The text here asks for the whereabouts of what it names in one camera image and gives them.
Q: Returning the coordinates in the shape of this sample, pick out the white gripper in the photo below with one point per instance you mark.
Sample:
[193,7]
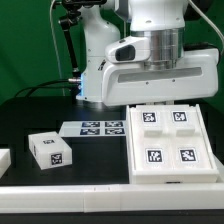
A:
[194,76]

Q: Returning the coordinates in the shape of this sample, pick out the white cabinet body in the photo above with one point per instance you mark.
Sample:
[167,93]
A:
[172,175]

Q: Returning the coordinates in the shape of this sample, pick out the white door panel with knob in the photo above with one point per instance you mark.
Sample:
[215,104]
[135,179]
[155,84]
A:
[187,142]

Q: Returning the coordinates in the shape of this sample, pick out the white cabinet top block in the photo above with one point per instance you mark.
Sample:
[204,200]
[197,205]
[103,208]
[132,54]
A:
[50,150]

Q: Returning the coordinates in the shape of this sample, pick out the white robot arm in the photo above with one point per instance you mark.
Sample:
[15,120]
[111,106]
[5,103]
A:
[150,65]

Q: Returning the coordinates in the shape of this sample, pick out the white right fence bar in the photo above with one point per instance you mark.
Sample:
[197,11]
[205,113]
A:
[220,168]

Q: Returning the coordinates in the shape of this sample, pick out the white fence bar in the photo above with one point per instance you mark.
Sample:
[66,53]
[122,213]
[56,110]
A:
[220,168]
[110,198]

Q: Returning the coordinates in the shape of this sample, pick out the white left fence block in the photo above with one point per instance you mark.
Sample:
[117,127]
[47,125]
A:
[5,161]

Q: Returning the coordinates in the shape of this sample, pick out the white front fence bar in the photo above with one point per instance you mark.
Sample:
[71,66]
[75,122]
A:
[110,198]

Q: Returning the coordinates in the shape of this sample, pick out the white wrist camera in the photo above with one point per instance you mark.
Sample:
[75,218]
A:
[129,49]

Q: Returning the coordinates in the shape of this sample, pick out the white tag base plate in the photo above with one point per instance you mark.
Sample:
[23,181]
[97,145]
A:
[93,128]

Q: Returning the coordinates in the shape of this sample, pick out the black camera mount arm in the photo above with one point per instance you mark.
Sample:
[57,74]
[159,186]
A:
[71,18]

